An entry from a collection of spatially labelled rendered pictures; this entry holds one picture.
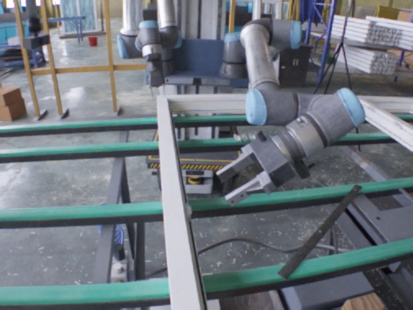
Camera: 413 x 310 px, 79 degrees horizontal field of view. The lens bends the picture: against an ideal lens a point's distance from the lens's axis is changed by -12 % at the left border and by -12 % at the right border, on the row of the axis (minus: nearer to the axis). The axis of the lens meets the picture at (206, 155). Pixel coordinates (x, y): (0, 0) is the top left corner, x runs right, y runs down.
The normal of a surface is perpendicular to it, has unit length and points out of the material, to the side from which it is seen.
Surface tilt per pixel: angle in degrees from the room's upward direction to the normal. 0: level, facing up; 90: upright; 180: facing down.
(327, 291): 0
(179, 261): 0
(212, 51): 90
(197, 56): 90
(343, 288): 0
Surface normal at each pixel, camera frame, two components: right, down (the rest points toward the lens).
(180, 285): 0.04, -0.86
